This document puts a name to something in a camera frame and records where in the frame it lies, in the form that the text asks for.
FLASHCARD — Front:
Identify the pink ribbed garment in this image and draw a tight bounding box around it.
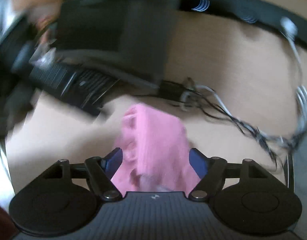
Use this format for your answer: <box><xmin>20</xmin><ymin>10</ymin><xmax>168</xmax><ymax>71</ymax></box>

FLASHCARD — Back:
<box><xmin>111</xmin><ymin>103</ymin><xmax>200</xmax><ymax>194</ymax></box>

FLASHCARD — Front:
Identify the black keyboard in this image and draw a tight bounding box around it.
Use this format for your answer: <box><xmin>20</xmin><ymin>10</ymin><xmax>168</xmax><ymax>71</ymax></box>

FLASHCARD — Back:
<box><xmin>29</xmin><ymin>63</ymin><xmax>118</xmax><ymax>117</ymax></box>

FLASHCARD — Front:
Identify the black computer monitor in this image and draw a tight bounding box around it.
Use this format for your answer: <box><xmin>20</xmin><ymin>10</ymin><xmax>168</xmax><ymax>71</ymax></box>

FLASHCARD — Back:
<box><xmin>55</xmin><ymin>0</ymin><xmax>179</xmax><ymax>90</ymax></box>

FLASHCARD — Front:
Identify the black cable bundle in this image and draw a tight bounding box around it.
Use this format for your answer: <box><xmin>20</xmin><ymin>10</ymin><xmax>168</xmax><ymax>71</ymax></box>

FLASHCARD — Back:
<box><xmin>133</xmin><ymin>77</ymin><xmax>307</xmax><ymax>173</ymax></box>

